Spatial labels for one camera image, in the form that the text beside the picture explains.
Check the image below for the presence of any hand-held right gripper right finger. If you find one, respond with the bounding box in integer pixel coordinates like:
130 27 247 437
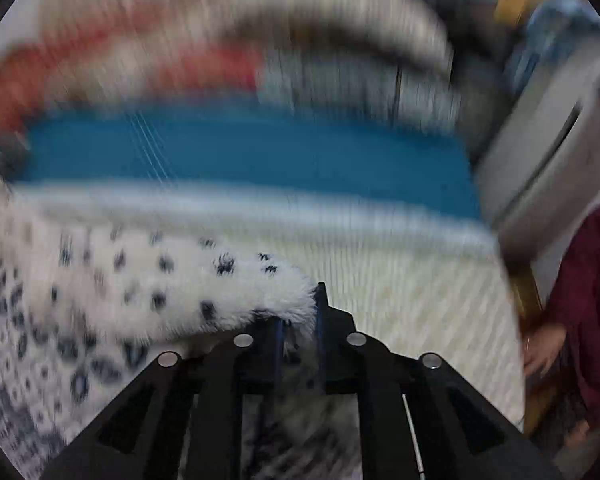
315 282 564 480

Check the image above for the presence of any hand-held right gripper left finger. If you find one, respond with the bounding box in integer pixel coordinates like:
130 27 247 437
40 319 287 480

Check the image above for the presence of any white fleece garment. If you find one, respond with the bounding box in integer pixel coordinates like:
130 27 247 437
0 165 361 480

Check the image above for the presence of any patterned teal beige bedsheet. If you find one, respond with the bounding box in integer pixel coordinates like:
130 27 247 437
0 100 527 433

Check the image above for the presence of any blue paisley pillow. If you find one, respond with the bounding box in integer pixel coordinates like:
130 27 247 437
257 52 461 136

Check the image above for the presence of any white appliance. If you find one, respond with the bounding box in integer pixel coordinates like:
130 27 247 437
474 42 600 263

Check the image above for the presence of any red patchwork quilt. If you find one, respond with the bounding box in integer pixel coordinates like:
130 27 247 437
0 5 261 133

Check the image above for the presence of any light blue cloth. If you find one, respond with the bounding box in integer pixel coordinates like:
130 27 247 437
509 0 600 93

